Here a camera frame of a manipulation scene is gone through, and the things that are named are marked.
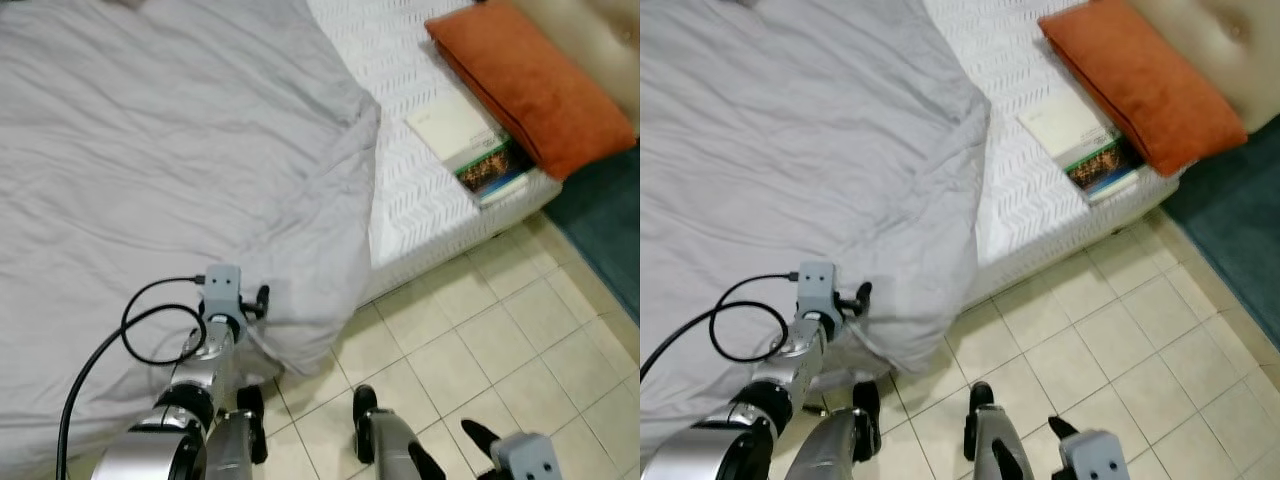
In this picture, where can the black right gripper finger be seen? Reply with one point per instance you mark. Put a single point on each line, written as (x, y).
(1066, 430)
(1008, 462)
(428, 465)
(483, 440)

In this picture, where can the orange pillow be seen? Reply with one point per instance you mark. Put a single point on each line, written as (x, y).
(535, 85)
(1150, 85)

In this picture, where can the silver robot left leg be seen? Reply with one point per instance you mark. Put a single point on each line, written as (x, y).
(228, 445)
(835, 445)

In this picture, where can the grey duvet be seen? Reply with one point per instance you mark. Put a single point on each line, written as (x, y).
(790, 160)
(150, 160)

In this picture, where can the white quilted mattress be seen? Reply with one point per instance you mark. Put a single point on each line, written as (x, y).
(410, 210)
(1020, 215)

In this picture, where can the teal floor mat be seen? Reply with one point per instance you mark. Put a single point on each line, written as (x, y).
(1230, 230)
(600, 230)

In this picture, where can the cream book with photo cover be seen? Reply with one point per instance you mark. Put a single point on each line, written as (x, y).
(1065, 125)
(450, 125)

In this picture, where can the beige tufted headboard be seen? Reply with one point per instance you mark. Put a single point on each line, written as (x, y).
(590, 40)
(1230, 45)

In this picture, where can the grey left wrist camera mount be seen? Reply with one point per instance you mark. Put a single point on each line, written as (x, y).
(223, 290)
(817, 288)

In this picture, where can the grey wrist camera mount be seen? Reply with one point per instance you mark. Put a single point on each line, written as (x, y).
(223, 290)
(525, 460)
(1098, 458)
(817, 288)

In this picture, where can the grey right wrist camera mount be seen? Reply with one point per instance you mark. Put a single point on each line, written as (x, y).
(525, 460)
(1098, 458)

